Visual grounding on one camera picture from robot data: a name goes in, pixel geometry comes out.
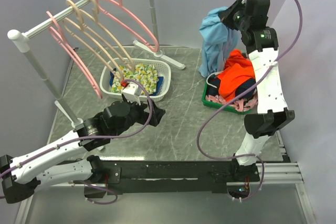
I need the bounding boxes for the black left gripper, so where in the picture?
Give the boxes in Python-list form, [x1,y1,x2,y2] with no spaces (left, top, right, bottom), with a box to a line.
[112,96,165,137]

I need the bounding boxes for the light blue shorts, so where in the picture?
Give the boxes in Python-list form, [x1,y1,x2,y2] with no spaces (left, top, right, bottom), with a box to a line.
[198,6,240,78]

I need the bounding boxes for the pink hanger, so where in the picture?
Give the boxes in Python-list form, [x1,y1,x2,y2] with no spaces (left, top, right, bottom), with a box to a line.
[46,11,102,99]
[97,0,160,54]

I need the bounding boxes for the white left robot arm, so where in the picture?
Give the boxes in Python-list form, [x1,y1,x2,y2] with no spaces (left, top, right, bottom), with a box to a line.
[1,101,166,204]

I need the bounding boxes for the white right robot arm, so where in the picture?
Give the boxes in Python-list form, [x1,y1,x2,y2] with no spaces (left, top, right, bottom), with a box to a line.
[220,0,295,182]

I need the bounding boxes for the beige hanger right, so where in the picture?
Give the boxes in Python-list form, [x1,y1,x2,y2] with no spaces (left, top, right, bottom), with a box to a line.
[78,0,135,71]

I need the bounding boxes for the beige hanger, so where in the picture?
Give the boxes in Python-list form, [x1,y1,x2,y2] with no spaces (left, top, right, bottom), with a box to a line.
[62,0,124,81]
[78,0,135,71]

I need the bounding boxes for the beige hanger left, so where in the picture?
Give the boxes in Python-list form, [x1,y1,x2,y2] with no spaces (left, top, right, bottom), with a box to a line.
[62,0,124,81]

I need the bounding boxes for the white plastic laundry basket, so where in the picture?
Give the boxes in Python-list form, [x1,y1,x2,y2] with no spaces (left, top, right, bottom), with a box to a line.
[100,58,171,102]

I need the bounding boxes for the lemon print cloth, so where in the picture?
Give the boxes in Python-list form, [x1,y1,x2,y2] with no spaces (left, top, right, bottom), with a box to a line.
[110,63,159,95]

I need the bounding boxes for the green plastic tray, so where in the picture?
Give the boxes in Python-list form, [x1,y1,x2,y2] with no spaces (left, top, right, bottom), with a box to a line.
[202,72,258,115]

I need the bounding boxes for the orange garment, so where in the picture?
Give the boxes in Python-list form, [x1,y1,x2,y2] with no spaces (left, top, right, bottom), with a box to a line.
[217,49,256,101]

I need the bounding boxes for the navy pink floral garment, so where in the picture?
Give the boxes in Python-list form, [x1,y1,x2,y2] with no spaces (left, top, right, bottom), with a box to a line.
[204,77,258,113]

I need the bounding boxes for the white metal clothes rack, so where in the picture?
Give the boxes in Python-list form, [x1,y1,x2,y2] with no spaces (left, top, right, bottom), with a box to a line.
[7,0,185,127]

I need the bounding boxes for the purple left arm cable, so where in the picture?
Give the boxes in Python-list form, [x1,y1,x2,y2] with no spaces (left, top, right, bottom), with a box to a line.
[0,78,154,205]

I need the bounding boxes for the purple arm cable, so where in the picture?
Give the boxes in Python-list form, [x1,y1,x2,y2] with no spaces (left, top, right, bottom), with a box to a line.
[196,0,303,201]
[0,78,154,205]

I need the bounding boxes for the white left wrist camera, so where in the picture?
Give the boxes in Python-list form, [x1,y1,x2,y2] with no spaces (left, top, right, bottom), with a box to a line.
[121,80,142,104]

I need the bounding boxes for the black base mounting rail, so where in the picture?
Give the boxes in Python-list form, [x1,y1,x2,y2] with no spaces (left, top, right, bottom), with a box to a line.
[86,161,260,195]

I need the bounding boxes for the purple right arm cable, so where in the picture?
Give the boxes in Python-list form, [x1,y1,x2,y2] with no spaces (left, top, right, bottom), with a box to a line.
[196,0,303,201]

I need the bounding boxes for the aluminium frame rail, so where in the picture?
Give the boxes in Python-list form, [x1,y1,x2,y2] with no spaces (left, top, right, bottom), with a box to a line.
[225,162,305,187]

